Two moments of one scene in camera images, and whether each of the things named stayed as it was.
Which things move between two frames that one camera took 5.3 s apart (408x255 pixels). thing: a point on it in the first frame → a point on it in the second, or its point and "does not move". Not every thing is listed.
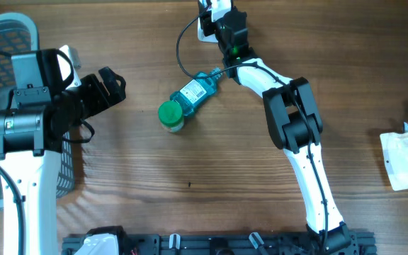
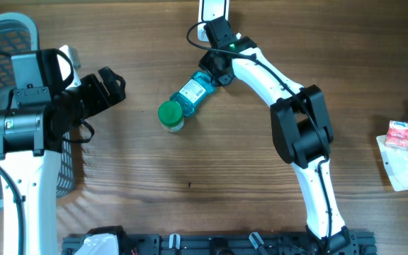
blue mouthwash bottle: x=202 y=86 does not move
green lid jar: x=171 y=116 does not move
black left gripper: x=91 y=83 does not move
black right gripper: x=206 y=20 → x=205 y=64
